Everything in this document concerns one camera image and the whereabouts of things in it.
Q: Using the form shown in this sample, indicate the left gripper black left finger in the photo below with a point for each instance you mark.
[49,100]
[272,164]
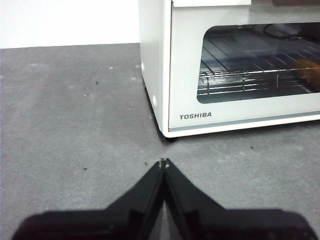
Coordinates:
[130,225]

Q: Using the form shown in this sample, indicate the white Toshiba toaster oven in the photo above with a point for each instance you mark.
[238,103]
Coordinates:
[155,50]

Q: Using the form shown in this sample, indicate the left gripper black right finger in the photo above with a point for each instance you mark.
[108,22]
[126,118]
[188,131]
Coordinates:
[200,225]

